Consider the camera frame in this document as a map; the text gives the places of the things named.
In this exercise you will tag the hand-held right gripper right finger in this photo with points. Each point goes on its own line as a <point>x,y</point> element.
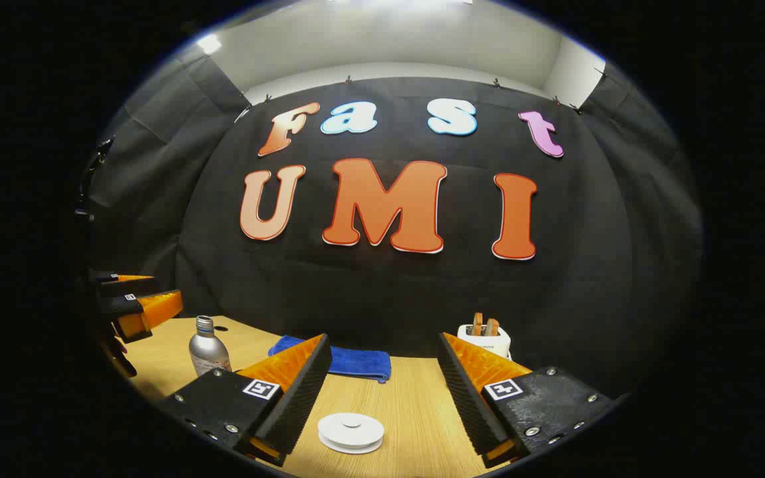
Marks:
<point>472,405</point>

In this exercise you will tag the white toaster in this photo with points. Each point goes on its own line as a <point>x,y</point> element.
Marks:
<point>492,345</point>

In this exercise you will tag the white teacup lid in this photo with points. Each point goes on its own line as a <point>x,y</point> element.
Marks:
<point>350,423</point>

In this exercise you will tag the black clamp stand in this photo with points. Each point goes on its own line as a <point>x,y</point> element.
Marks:
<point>90,179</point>

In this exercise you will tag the blue cloth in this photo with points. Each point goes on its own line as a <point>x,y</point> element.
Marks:
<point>356,362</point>

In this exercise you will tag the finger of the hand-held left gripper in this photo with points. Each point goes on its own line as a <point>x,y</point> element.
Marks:
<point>127,287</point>
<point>123,307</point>

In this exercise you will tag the white teacup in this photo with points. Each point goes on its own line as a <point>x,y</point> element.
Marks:
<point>325,431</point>

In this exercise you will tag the dark bread slice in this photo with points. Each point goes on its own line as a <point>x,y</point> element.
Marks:
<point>491,327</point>

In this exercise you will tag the white saucer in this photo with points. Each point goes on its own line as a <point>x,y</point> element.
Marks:
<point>350,450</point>

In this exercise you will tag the black backdrop cloth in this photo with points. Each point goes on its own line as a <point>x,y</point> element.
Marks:
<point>389,292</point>

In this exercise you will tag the silver water bottle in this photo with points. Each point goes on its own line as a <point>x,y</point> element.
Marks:
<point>208,348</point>

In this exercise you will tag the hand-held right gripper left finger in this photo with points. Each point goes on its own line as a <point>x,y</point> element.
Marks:
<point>293,405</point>

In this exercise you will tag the light bread slice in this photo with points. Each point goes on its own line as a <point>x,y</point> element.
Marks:
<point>477,324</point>

